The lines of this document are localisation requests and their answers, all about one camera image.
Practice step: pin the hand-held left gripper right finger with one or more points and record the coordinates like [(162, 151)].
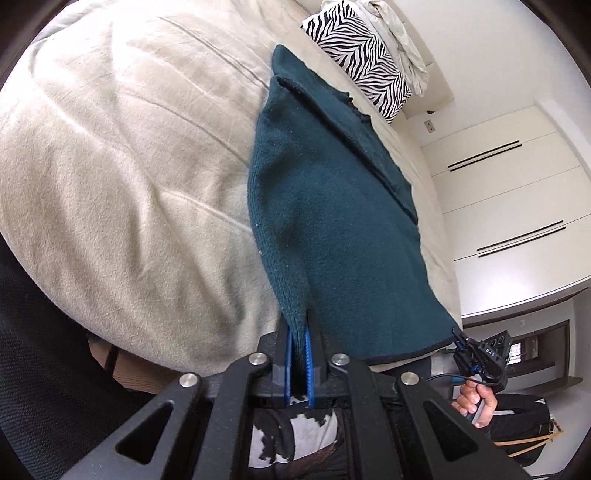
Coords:
[(308, 371)]

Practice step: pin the zebra print pillow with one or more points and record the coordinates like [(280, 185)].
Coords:
[(360, 60)]

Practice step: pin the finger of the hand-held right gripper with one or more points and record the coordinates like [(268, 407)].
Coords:
[(460, 340)]

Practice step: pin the bed with beige cover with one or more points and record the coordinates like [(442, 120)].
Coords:
[(115, 161)]

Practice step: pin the dark green knit sweater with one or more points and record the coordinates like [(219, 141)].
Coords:
[(332, 221)]

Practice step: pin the person's right hand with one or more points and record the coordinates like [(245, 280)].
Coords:
[(471, 392)]

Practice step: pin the crumpled white duvet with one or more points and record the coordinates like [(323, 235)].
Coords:
[(397, 37)]

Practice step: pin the black and white cowhide rug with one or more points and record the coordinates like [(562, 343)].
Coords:
[(304, 429)]

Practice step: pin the black mesh chair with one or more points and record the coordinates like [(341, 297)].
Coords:
[(41, 369)]

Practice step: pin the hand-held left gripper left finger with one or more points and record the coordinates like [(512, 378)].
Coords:
[(288, 369)]

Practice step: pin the wall socket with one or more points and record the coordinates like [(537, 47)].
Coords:
[(430, 125)]

